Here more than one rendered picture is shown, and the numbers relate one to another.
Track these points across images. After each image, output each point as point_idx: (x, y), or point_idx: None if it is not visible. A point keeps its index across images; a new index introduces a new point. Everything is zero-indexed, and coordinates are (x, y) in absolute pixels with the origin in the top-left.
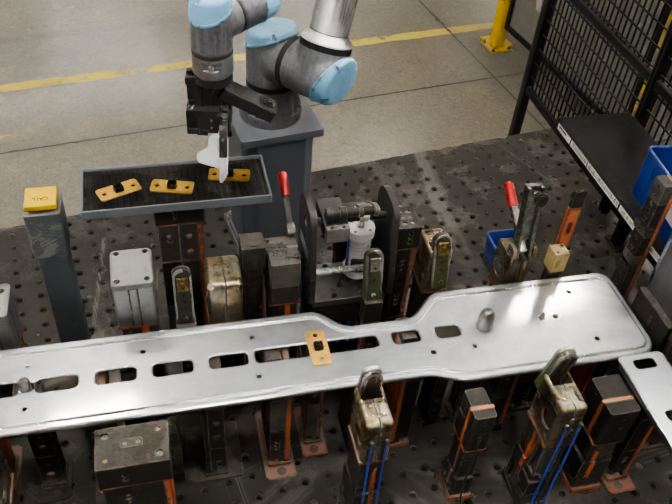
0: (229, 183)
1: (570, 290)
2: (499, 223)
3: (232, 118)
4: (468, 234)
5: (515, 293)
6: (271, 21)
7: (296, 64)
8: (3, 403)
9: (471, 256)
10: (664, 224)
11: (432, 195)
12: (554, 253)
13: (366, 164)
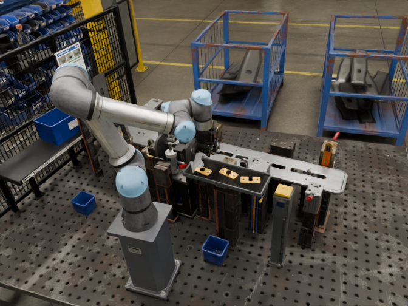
0: (205, 167)
1: None
2: (59, 226)
3: (161, 221)
4: (78, 228)
5: (139, 141)
6: (126, 179)
7: (141, 162)
8: (316, 171)
9: (91, 218)
10: (78, 127)
11: (60, 256)
12: (121, 132)
13: (57, 296)
